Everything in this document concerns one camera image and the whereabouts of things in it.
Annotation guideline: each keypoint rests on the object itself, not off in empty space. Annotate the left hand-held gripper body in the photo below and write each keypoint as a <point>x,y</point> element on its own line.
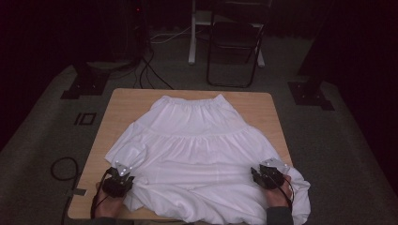
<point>118,182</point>

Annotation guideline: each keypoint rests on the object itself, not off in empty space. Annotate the person's left hand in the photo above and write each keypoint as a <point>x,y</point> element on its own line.
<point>108,206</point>

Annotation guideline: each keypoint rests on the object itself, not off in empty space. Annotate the dark computer tower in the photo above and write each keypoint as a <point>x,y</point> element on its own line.
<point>130,28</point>

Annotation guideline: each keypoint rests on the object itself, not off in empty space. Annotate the person's right hand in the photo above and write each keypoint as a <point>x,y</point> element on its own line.
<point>277,197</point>

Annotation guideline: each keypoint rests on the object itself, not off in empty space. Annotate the white table frame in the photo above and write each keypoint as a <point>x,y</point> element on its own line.
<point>193,37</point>

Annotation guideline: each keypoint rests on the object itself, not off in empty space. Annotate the grey tape strip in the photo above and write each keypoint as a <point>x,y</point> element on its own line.
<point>76,192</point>

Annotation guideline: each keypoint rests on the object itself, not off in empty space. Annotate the white tiered skirt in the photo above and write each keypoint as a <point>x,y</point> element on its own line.
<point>200,156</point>

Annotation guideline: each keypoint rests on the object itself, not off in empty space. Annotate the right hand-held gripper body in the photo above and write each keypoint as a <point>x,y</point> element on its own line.
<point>272,175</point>

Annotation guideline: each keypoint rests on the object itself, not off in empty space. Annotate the black folding chair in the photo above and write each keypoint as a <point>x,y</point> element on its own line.
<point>234,40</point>

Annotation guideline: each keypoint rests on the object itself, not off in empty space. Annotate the black stand base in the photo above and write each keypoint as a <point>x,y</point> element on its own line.
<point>308,95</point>
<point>86,84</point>

